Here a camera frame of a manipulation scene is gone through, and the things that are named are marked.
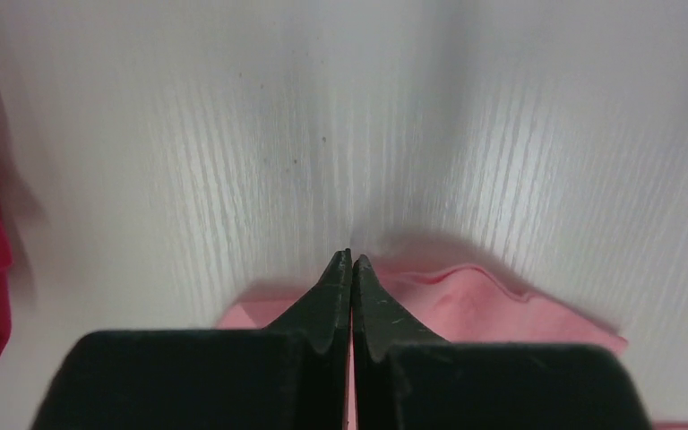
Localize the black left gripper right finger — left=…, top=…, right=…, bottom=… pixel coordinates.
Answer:
left=351, top=256, right=652, bottom=429

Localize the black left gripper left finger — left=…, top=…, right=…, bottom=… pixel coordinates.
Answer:
left=32, top=250, right=353, bottom=429

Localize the pink t shirt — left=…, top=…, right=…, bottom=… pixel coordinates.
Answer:
left=215, top=263, right=629, bottom=430

